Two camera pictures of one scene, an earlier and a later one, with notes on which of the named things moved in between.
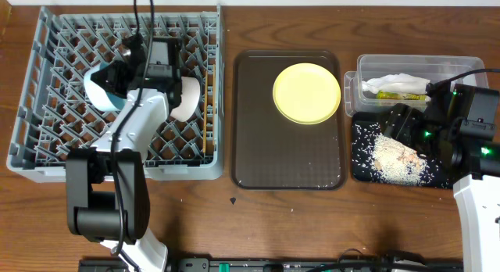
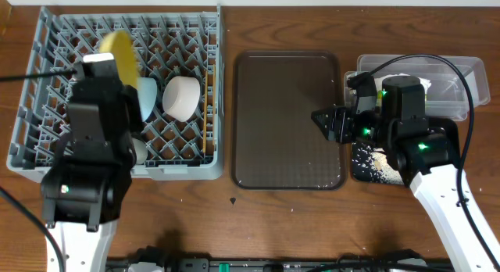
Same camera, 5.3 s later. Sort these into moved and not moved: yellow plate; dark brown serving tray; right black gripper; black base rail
Moved: right black gripper; yellow plate
Not moved: black base rail; dark brown serving tray
